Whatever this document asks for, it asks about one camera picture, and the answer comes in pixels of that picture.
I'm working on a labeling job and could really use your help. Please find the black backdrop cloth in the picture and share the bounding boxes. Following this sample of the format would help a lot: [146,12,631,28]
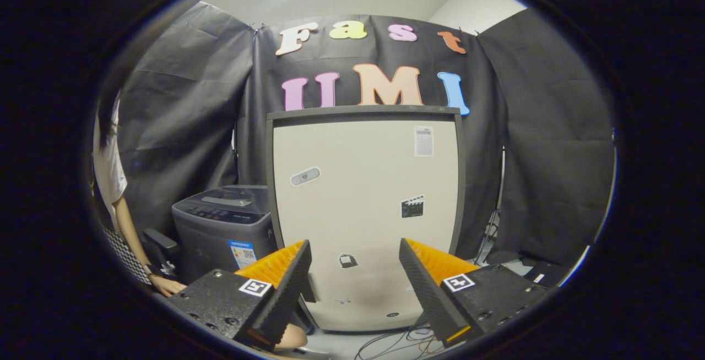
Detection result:
[113,1,616,267]

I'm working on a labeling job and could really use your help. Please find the tangled floor cables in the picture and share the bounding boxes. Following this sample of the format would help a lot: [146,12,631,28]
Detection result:
[355,321,448,360]

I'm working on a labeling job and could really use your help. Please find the person's checkered skirt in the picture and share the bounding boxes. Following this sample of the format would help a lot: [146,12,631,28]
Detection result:
[102,222,153,286]

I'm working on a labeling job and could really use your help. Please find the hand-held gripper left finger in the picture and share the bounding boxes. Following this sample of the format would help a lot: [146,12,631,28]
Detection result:
[165,239,313,351]

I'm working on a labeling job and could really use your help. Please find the person's white shirt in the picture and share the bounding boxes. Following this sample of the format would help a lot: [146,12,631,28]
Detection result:
[92,93,128,230]

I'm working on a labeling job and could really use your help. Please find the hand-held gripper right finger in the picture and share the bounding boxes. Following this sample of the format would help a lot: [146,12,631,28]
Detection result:
[398,237,551,348]

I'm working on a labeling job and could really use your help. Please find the grey washing machine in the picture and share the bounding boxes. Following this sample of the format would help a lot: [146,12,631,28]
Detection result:
[172,185,279,285]

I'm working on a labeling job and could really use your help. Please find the black box on floor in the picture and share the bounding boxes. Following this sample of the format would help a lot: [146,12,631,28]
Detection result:
[520,258,574,290]

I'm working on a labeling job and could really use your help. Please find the black office chair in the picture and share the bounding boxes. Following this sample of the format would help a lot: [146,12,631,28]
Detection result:
[141,228,183,279]

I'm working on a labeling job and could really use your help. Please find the beige cabinet with dark frame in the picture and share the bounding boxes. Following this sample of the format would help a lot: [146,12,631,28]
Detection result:
[266,105,466,333]

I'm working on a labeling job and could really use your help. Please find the metal tripod stand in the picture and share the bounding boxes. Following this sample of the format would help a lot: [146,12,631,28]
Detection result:
[474,148,505,265]

